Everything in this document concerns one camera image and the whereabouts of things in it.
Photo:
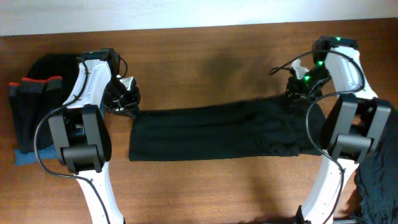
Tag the folded black garment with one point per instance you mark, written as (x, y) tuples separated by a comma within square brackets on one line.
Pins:
[(52, 65)]

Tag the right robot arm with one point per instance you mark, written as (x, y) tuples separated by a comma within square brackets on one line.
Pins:
[(353, 129)]

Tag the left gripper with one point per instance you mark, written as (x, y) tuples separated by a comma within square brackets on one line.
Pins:
[(123, 101)]

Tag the right dark sock red cuff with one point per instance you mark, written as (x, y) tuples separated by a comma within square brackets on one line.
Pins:
[(51, 99)]

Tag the dark sock red cuff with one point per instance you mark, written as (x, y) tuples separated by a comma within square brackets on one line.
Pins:
[(29, 95), (51, 99), (13, 91)]

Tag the left dark sock red cuff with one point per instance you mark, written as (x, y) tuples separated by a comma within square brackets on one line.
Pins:
[(13, 91)]

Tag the middle dark sock red cuff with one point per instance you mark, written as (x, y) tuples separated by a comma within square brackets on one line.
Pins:
[(29, 95)]

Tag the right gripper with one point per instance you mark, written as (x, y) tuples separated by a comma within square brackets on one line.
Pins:
[(296, 93)]

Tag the black t-shirt with logo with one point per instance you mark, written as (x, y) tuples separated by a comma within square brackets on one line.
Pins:
[(261, 127)]

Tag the dark grey knit garment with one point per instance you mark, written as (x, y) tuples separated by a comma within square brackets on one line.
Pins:
[(376, 179)]

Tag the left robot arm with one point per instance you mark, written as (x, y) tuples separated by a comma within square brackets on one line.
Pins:
[(79, 133)]

